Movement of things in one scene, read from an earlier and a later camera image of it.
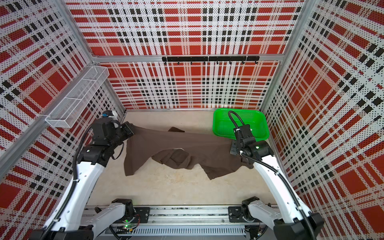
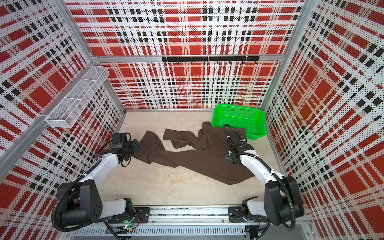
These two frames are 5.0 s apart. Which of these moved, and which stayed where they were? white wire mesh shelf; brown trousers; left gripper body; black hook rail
Moved: left gripper body; brown trousers
Stayed: black hook rail; white wire mesh shelf
